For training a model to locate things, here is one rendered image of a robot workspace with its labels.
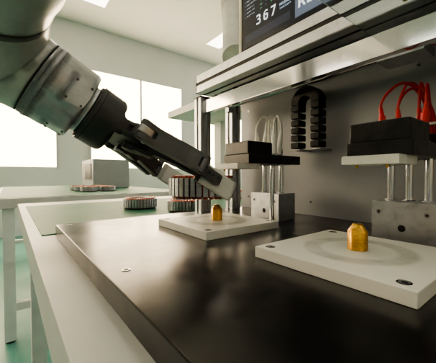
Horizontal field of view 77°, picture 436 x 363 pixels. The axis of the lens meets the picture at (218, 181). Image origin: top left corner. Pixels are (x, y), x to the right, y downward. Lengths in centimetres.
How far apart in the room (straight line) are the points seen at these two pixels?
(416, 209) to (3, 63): 48
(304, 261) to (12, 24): 31
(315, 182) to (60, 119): 50
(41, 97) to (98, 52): 507
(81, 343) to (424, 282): 24
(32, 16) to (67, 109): 10
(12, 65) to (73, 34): 508
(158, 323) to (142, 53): 560
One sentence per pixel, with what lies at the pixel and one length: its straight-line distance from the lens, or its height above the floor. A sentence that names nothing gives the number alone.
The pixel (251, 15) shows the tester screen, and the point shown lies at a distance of 68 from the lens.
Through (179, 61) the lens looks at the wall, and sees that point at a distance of 604.
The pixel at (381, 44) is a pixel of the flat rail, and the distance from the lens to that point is 44.
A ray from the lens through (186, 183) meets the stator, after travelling 41.
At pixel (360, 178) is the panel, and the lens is 59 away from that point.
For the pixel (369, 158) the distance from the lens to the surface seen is 34.
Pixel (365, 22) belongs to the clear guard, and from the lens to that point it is 46.
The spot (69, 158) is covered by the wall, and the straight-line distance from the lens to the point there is 492.
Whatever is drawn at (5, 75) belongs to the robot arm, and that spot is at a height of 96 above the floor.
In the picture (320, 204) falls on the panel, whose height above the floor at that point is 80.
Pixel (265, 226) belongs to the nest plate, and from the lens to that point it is 46.
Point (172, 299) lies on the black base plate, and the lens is 22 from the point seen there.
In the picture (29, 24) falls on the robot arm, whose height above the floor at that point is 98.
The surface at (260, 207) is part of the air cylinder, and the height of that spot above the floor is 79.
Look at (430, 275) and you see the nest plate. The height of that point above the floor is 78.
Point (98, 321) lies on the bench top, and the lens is 25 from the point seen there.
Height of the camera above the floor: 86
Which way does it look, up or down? 1 degrees down
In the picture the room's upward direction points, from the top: straight up
